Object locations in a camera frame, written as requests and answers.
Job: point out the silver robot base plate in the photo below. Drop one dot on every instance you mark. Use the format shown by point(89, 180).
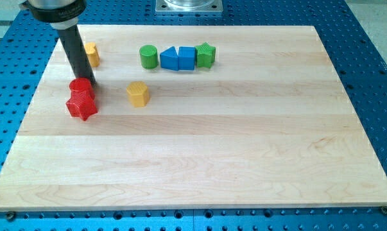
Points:
point(173, 6)

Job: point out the light wooden board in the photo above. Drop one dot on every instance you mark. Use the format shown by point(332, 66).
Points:
point(268, 125)

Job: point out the yellow hexagon block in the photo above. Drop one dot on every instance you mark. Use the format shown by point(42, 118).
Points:
point(138, 93)

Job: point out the yellow block behind rod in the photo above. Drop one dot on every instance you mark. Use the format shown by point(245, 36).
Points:
point(92, 54)

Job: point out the blue cube block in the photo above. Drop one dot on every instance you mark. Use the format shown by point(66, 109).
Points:
point(186, 58)

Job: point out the green star block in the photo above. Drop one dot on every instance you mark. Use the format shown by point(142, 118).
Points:
point(205, 55)

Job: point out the blue triangle block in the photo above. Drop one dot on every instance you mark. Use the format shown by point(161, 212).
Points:
point(169, 59)

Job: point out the green cylinder block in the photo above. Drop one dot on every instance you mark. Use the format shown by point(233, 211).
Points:
point(149, 57)

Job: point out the red cylinder block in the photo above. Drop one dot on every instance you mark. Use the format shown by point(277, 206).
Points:
point(79, 85)

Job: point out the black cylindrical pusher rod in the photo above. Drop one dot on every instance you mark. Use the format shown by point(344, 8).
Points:
point(76, 53)

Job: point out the red star block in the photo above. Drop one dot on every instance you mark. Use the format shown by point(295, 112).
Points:
point(82, 105)

